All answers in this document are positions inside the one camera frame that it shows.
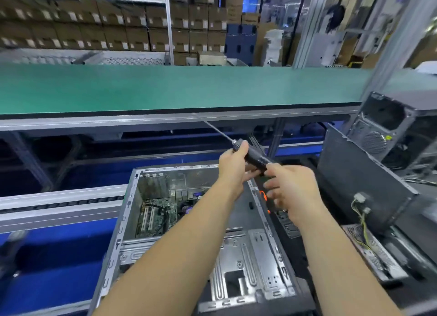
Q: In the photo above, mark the person's right hand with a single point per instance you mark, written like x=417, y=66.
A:
x=295, y=189

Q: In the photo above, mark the person's left hand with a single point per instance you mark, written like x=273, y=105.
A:
x=235, y=167

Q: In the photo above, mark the black electric screwdriver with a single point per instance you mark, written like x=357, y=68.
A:
x=256, y=155

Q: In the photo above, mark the grey metal computer case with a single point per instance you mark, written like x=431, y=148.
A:
x=252, y=258

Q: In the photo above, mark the green motherboard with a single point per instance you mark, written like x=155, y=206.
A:
x=160, y=213

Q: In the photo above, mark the person's left forearm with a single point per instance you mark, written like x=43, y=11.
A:
x=164, y=264

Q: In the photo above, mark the grey power supply unit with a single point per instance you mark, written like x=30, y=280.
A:
x=375, y=251

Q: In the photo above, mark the green conveyor belt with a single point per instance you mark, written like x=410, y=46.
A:
x=136, y=87

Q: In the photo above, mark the stack of cardboard boxes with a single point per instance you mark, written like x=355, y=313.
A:
x=116, y=22

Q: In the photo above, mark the grey flat metal rail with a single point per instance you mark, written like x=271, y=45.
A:
x=61, y=206

